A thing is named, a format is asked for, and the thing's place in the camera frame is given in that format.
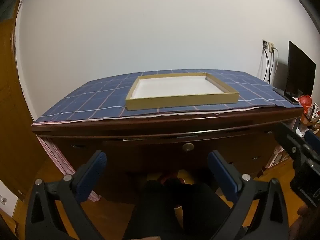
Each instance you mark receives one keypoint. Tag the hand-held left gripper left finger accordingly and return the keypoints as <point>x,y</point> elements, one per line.
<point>95,172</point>

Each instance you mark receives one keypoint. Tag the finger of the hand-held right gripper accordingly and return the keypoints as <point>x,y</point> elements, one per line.
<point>287,137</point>
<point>313,141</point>

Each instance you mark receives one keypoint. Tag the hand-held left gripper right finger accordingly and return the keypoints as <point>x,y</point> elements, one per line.
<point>220,170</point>

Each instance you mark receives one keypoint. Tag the shallow cardboard tray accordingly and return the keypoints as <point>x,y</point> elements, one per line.
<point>180,101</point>

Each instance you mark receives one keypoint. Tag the small dresser drawer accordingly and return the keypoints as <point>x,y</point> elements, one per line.
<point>250,142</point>
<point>252,163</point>

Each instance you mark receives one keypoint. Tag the round metal drawer lock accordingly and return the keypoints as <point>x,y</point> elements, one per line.
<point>188,146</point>

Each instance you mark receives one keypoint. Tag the person's right hand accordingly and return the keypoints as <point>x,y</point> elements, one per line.
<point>308,215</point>

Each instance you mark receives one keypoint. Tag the pink striped cloth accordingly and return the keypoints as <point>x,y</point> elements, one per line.
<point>278,156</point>
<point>57,157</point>

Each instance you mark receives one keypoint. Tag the red plastic bag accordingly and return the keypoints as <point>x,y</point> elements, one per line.
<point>306,100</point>

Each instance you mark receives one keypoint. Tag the small wooden block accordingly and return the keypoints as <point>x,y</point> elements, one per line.
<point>261,172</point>

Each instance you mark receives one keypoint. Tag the flat black device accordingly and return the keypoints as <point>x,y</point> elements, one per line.
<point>285,95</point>

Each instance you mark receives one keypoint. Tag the black flat screen monitor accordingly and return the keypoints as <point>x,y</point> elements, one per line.
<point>298,75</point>

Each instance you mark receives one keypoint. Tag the dark wooden dresser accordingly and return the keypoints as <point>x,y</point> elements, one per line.
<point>175,122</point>

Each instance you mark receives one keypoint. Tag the person's dark pants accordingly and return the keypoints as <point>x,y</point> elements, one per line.
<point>160,210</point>

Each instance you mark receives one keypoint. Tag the blue plaid cloth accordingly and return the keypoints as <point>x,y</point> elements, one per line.
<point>100,97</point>

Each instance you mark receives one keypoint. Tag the wooden door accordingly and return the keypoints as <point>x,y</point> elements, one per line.
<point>12,105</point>

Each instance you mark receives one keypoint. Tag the low white wall outlet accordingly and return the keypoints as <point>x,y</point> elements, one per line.
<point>3,200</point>

